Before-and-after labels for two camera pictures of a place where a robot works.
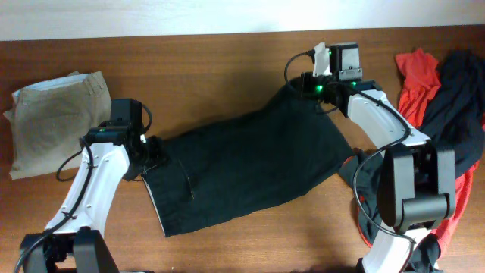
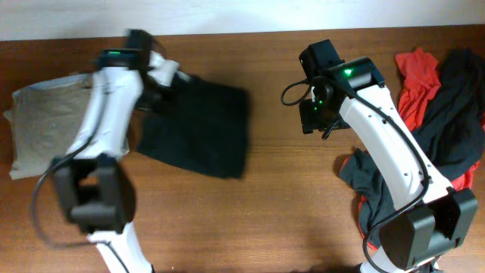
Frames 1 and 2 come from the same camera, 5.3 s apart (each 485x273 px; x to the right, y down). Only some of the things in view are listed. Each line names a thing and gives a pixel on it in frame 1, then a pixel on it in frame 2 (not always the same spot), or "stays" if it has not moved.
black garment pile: [456, 119] stays
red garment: [420, 76] stays
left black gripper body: [152, 148] -> [148, 98]
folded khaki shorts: [50, 120] stays
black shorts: [248, 164] -> [204, 127]
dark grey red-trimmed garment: [361, 170] stays
